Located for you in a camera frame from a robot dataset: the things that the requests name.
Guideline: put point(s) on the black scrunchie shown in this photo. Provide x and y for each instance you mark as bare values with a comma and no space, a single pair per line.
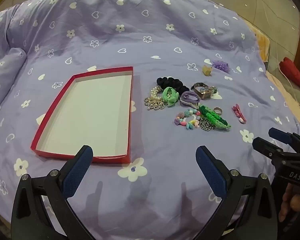
173,82

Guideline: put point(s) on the red shallow cardboard box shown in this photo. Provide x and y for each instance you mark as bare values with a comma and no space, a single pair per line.
90,110

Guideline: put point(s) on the purple flower hair accessory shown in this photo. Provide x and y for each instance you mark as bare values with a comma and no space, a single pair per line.
221,65

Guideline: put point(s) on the pink hair clip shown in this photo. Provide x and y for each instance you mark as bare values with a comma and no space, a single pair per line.
238,112

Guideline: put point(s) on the small yellow hair clip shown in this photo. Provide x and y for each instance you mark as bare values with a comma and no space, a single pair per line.
207,70

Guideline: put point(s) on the red quilted cloth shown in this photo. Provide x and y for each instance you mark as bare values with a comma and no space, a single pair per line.
295,73

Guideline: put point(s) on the purple floral bedspread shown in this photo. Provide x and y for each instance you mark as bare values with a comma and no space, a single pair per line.
140,42

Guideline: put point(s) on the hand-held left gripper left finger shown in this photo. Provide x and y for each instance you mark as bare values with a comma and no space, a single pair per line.
77,172

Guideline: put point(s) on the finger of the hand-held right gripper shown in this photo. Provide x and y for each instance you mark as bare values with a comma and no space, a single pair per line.
280,134
267,147

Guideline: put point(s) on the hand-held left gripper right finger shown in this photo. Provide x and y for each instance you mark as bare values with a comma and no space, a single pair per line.
212,172

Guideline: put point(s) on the gold bangle watch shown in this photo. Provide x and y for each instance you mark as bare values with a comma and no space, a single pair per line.
205,95

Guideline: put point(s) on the person's right hand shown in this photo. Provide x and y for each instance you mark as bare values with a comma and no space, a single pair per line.
296,202

